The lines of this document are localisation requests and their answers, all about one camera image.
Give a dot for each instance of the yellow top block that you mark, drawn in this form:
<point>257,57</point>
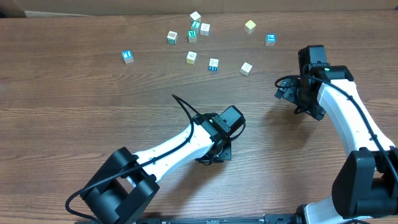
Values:
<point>249,27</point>

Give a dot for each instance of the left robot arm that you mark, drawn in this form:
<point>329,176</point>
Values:
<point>126,183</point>

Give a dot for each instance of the wooden X block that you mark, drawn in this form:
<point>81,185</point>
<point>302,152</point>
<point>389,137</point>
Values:
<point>205,29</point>

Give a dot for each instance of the top plain wooden block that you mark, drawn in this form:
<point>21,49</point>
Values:
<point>195,16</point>

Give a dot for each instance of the plain tilted wooden block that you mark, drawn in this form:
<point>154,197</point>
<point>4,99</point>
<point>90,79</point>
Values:
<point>246,68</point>

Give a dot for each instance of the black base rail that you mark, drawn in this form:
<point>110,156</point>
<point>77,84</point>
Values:
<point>266,219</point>

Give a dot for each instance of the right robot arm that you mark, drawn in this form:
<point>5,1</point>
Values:
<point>366,185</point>

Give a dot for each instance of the green side B block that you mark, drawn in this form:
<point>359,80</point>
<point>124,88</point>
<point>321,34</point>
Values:
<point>172,37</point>

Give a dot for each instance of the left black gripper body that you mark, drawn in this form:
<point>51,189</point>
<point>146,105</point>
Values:
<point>221,154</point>

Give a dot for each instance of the green R letter block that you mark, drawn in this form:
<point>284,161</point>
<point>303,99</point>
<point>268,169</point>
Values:
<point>192,36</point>

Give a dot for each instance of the blue side wooden block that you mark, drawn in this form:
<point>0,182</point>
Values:
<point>213,64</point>

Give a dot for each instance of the blue top letter block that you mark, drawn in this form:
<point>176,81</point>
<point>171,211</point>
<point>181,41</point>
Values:
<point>127,56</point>

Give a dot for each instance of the blue P letter block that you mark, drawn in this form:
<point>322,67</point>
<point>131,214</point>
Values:
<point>270,40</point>

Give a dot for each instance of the yellow side wooden block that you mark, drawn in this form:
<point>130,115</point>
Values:
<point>191,57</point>

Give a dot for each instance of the cardboard strip at back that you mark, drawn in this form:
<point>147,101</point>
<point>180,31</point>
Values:
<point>19,8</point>

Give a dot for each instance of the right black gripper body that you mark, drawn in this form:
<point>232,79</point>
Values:
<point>288,92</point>

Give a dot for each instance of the green L letter block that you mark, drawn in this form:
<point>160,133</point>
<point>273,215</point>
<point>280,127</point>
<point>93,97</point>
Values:
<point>195,26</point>

